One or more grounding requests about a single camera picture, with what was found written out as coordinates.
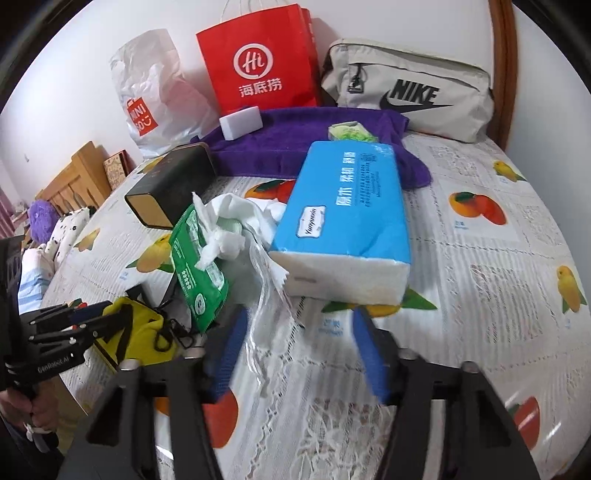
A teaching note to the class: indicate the striped bedding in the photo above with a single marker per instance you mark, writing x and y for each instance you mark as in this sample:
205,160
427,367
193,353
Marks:
32,277

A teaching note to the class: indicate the white crumpled tissue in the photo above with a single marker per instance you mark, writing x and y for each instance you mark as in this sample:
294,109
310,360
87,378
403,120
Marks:
217,240

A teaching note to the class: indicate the pink curtain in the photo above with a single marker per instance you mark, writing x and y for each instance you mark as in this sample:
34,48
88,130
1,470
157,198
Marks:
4,212

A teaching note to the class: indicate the brown wooden frame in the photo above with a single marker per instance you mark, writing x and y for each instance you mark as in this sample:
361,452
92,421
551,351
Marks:
503,69

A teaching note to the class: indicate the white sponge block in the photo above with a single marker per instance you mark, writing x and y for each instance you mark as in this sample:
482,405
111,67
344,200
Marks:
241,122

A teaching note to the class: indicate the purple pillow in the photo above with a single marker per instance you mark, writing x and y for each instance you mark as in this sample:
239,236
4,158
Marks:
41,214

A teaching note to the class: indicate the blue tissue pack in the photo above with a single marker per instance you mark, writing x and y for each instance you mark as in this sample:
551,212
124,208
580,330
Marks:
346,217

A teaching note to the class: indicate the white plastic bag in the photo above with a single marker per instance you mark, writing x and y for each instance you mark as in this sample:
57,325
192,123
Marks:
152,92

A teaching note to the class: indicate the black box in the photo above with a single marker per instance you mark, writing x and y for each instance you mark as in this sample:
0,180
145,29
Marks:
175,184

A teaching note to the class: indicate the patterned box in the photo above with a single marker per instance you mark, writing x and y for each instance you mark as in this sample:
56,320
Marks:
115,168

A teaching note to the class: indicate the purple towel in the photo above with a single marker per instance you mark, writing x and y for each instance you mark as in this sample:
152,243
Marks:
295,138

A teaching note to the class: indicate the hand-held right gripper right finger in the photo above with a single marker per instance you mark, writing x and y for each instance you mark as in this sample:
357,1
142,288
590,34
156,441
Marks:
369,355

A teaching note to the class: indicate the person's left hand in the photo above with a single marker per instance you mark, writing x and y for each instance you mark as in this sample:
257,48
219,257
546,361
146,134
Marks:
44,410

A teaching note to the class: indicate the fruit print tablecloth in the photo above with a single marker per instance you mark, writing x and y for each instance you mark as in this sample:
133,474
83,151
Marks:
461,277

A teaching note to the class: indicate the person's left forearm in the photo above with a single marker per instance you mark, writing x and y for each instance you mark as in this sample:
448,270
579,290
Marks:
32,457

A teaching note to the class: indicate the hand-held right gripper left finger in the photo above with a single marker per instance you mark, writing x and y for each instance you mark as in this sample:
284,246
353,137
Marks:
233,341

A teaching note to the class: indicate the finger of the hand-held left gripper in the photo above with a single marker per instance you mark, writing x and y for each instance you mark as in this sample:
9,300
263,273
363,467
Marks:
55,311
92,325

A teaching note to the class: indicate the white mesh bag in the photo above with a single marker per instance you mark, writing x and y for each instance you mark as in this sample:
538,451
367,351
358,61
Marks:
265,295

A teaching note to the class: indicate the green wet wipes packet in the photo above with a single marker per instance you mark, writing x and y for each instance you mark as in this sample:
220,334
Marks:
198,277

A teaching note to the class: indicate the small white box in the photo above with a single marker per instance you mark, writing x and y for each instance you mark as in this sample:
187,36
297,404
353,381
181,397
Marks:
157,288

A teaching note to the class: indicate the light wooden furniture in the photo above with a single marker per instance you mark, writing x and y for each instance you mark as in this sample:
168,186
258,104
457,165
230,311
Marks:
78,175

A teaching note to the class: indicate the beige belt bag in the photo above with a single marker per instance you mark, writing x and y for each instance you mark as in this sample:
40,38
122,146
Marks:
406,92

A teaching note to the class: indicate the small light green packet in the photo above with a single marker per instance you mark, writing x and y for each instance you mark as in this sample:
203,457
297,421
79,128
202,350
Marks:
348,132

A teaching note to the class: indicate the red paper bag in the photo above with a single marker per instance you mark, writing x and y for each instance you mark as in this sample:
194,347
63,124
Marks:
258,60

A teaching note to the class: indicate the dotted pillow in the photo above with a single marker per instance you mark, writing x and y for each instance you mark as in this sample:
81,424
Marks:
67,230

